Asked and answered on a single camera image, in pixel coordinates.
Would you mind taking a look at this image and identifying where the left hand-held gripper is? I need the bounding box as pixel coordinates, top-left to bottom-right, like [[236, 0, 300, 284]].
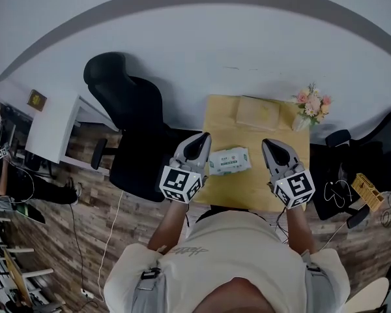
[[158, 132, 213, 205]]

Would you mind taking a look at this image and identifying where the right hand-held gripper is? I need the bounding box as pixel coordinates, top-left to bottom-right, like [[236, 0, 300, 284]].
[[261, 138, 315, 211]]

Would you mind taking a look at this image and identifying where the white wet wipes packet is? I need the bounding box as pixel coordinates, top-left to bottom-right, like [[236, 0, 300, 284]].
[[209, 146, 253, 177]]

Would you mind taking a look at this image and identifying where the person's right forearm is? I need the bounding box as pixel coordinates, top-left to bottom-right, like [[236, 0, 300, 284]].
[[284, 206, 317, 256]]

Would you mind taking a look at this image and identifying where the person's left forearm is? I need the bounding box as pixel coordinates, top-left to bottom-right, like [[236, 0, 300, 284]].
[[147, 200, 190, 253]]

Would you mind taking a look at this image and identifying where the white vase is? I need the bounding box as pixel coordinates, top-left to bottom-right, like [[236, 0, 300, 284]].
[[291, 113, 312, 133]]

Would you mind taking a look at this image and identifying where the beige flat box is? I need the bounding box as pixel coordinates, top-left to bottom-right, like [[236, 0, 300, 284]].
[[235, 95, 282, 131]]

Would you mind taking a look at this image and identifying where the pink flower bouquet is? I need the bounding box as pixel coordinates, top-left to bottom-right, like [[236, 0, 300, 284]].
[[291, 82, 333, 125]]

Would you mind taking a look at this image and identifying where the black office chair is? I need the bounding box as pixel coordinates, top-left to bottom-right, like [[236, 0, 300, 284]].
[[309, 110, 391, 230], [83, 52, 177, 203]]

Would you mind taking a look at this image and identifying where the yellow organizer box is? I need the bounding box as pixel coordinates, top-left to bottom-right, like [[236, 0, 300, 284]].
[[351, 172, 385, 213]]

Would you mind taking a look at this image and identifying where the person in grey top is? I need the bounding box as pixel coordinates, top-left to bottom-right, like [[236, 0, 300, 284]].
[[103, 211, 351, 313]]

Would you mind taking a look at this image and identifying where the white desk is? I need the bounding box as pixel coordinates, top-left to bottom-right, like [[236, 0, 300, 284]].
[[25, 89, 119, 165]]

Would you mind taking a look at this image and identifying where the white stool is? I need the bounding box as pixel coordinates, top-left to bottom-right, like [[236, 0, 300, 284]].
[[344, 276, 390, 306]]

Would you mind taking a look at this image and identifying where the brown framed picture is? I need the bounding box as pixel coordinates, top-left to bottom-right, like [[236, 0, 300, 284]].
[[26, 89, 48, 112]]

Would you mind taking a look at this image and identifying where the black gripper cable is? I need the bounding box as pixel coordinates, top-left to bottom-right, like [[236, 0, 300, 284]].
[[273, 206, 290, 245]]

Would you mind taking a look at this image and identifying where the thin white cable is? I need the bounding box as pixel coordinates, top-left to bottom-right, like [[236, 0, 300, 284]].
[[323, 179, 355, 209]]

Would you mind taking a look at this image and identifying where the white floor cable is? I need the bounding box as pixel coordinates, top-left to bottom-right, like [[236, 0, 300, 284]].
[[95, 189, 124, 303]]

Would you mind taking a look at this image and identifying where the grey shoulder strap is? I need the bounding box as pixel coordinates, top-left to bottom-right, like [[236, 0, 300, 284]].
[[304, 249, 333, 313], [131, 265, 164, 313]]

